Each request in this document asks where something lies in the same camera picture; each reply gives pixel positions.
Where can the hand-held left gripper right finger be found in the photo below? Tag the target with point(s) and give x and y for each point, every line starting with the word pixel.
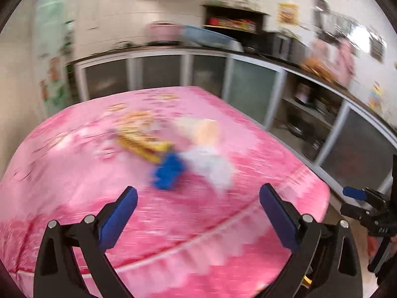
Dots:
pixel 280 217

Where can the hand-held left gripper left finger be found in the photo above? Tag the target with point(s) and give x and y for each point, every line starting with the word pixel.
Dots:
pixel 118 220

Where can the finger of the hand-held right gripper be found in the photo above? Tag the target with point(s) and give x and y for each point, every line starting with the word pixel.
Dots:
pixel 356 213
pixel 355 193

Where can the blue glove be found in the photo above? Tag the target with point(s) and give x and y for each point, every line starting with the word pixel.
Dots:
pixel 167 172

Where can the yellow snack box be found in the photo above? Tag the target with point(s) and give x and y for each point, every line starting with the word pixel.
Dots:
pixel 142 147

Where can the white lace fabric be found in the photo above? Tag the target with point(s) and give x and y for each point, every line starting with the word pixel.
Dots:
pixel 207 164

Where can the white paper cup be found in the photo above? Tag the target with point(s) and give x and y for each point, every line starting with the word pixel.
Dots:
pixel 206 132

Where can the pink floral blanket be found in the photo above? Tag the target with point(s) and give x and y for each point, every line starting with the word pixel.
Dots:
pixel 77 167

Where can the yellow bin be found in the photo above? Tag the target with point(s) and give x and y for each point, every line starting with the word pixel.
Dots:
pixel 307 281

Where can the rice cooker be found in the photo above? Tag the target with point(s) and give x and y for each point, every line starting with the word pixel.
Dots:
pixel 303 94

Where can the tall pink thermos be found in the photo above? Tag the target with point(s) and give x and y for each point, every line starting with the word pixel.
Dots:
pixel 345 63

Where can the clear bag of snacks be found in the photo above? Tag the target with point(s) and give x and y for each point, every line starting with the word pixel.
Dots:
pixel 316 68

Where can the kitchen counter cabinet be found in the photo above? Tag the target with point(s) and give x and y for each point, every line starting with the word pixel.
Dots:
pixel 252 87

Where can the chopstick holder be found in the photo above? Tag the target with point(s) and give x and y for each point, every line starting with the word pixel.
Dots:
pixel 377 48

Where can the silver microwave oven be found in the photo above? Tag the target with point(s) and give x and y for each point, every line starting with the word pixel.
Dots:
pixel 282 46

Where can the kitchen utensil rack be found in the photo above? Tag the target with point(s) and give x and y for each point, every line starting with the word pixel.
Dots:
pixel 335 21

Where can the flower-printed glass door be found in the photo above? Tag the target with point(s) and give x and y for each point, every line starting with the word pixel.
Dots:
pixel 54 52

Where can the pink plastic basin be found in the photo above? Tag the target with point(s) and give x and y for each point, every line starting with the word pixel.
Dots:
pixel 166 32

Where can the blue plastic basket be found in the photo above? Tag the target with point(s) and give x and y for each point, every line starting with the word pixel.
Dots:
pixel 207 37

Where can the dark spice shelf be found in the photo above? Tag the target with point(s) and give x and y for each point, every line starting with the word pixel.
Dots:
pixel 234 20

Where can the colourful wall sticker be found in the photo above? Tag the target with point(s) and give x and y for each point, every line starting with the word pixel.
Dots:
pixel 376 96

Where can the yellow wall poster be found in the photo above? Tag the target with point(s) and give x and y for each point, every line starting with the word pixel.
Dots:
pixel 288 14

